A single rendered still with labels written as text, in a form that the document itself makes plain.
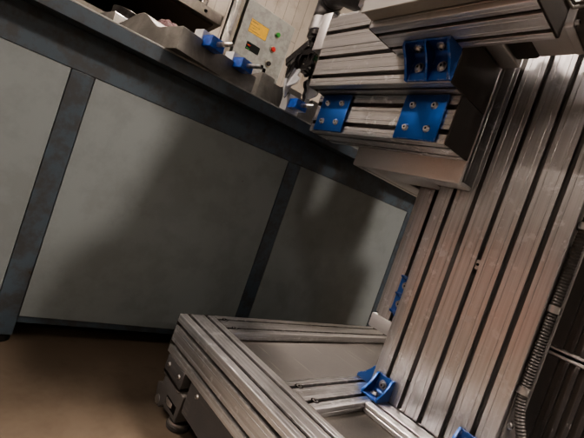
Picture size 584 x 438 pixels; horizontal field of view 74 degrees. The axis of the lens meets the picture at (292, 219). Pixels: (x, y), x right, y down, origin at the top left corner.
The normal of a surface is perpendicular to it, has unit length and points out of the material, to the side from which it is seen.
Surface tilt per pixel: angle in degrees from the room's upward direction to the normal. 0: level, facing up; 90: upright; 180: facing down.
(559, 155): 90
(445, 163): 90
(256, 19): 90
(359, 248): 90
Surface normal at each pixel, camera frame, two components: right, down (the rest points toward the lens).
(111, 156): 0.54, 0.22
